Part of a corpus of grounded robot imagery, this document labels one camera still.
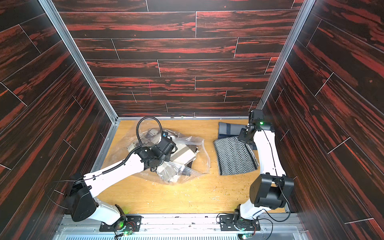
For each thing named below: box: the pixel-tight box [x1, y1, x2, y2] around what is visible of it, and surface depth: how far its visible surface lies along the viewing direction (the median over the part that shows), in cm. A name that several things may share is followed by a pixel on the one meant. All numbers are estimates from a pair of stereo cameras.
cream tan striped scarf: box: [157, 144, 197, 183], surface depth 82 cm
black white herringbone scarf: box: [213, 136, 258, 176], surface depth 90 cm
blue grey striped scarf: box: [218, 122, 246, 139], surface depth 113 cm
